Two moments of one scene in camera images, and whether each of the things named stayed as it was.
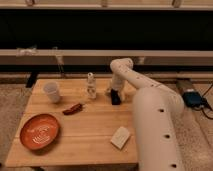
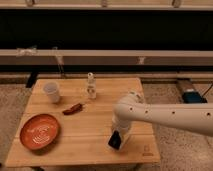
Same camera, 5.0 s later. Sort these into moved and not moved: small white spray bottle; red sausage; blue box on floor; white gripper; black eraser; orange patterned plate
Moved: black eraser; white gripper
Not moved: blue box on floor; red sausage; orange patterned plate; small white spray bottle
